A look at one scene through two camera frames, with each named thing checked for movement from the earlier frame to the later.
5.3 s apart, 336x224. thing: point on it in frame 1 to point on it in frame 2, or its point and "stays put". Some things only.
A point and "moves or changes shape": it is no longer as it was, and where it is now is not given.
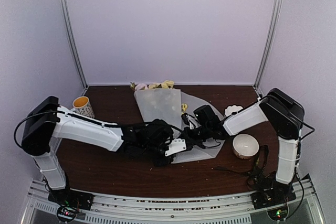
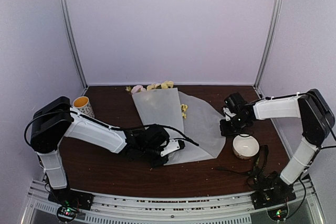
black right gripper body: [197, 138] to [236, 126]
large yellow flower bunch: [166, 84] stays put
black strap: [257, 178] stays put
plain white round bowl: [245, 146] stays put
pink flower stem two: [138, 86] moves or changes shape
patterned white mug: [83, 107] stays put
